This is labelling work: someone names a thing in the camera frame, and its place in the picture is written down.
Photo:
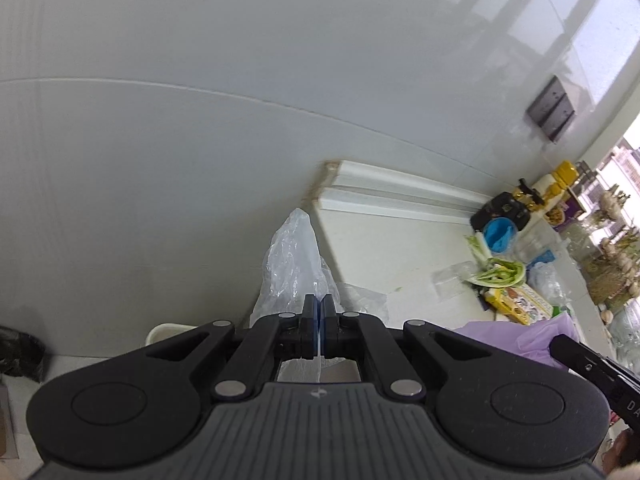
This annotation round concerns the grey wall socket panel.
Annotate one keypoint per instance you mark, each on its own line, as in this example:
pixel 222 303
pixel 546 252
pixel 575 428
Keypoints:
pixel 550 107

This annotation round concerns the dark plastic bag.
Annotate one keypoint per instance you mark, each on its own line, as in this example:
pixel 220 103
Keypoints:
pixel 20 355

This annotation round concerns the dark blue packet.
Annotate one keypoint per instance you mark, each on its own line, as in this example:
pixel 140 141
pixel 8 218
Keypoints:
pixel 482 302

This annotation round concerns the white plastic bin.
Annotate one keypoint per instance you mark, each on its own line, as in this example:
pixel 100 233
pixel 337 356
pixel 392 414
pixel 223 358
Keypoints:
pixel 165 332

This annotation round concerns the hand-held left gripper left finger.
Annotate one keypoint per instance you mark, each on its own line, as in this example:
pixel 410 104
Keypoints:
pixel 312 322

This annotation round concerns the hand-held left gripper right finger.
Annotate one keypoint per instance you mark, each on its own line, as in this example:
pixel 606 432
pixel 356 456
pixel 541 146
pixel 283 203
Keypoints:
pixel 327 322

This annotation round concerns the garlic bulb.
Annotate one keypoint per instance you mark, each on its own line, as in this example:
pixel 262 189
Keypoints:
pixel 607 315

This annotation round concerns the clear plastic bag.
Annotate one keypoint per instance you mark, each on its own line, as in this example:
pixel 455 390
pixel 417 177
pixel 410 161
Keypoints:
pixel 292 270
pixel 550 280

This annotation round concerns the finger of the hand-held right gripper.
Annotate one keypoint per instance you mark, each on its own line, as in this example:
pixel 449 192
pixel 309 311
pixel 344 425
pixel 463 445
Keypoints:
pixel 570 352

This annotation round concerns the green snack packet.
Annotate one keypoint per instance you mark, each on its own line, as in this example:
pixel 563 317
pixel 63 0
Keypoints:
pixel 562 311

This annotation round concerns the green cabbage leaf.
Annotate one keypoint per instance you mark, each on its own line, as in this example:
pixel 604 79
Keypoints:
pixel 500 272

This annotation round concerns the yellow printed box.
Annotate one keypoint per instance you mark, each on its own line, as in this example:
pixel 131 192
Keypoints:
pixel 520 305

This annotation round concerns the flat clear plastic wrapper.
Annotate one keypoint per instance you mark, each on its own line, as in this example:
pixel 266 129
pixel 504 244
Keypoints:
pixel 450 280

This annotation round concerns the purple plastic bag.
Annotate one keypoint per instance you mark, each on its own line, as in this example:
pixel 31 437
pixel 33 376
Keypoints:
pixel 520 337

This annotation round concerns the purple instant noodle cup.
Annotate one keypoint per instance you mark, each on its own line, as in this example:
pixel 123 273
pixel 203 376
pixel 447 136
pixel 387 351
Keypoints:
pixel 562 212

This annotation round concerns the yellow-capped white bottle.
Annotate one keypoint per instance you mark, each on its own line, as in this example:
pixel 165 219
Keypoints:
pixel 560 180

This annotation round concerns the crumpled clear plastic bag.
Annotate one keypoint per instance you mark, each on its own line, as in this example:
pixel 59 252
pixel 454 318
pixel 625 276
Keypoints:
pixel 550 280

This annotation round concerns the black sauce bottle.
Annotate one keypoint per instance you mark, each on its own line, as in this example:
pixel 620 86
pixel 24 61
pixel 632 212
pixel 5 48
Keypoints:
pixel 520 207
pixel 487 212

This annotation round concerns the person's right hand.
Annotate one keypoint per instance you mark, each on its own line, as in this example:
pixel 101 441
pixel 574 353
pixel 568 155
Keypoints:
pixel 624 459

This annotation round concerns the blue cup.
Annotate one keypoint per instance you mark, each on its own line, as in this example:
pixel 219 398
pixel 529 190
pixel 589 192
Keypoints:
pixel 500 234

